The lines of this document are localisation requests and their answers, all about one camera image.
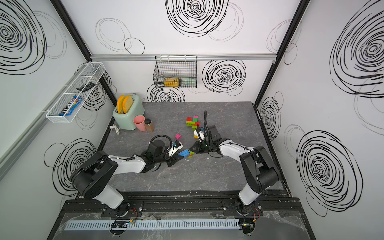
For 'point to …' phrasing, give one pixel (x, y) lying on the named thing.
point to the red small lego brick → (198, 123)
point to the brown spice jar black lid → (149, 125)
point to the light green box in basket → (189, 82)
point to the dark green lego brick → (196, 119)
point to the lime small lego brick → (190, 153)
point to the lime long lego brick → (190, 123)
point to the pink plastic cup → (139, 121)
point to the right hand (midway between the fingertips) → (191, 149)
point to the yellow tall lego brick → (195, 136)
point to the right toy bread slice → (127, 103)
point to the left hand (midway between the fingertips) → (180, 154)
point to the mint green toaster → (125, 121)
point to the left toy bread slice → (120, 104)
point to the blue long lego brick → (185, 153)
